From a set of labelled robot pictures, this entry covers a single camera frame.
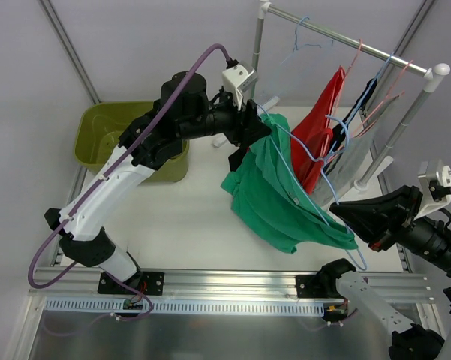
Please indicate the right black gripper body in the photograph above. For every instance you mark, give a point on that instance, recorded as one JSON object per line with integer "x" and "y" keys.
{"x": 407, "y": 214}

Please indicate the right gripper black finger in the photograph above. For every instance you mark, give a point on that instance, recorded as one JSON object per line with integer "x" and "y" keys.
{"x": 375, "y": 211}
{"x": 375, "y": 234}

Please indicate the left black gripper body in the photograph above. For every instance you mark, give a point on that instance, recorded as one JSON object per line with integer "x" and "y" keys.
{"x": 245, "y": 127}

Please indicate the red tank top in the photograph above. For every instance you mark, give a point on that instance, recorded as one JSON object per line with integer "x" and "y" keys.
{"x": 314, "y": 132}

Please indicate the green tank top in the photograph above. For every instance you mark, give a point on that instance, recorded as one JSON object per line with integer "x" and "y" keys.
{"x": 269, "y": 200}

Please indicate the black tank top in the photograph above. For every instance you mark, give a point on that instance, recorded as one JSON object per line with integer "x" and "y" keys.
{"x": 235, "y": 159}

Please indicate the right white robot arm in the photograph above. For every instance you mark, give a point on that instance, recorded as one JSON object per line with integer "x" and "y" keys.
{"x": 408, "y": 339}

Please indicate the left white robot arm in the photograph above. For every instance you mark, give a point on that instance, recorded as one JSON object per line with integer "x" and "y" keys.
{"x": 183, "y": 112}

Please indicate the grey tank top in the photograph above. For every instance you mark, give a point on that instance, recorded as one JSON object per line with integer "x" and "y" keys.
{"x": 344, "y": 169}

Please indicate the blue hanger with black top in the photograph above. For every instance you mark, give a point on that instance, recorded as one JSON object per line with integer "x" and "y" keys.
{"x": 338, "y": 132}

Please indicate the olive green plastic basket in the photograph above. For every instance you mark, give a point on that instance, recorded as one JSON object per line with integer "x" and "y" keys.
{"x": 99, "y": 131}

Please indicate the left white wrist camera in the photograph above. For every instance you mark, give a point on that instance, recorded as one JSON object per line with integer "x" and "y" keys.
{"x": 237, "y": 78}

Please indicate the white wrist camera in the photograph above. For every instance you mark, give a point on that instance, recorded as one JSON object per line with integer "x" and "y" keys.
{"x": 237, "y": 78}
{"x": 435, "y": 181}

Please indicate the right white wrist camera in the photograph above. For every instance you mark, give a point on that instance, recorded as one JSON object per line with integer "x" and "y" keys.
{"x": 435, "y": 181}

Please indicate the white slotted cable duct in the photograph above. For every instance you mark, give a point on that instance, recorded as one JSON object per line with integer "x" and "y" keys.
{"x": 183, "y": 306}

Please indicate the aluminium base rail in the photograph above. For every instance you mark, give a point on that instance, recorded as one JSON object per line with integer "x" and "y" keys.
{"x": 246, "y": 285}

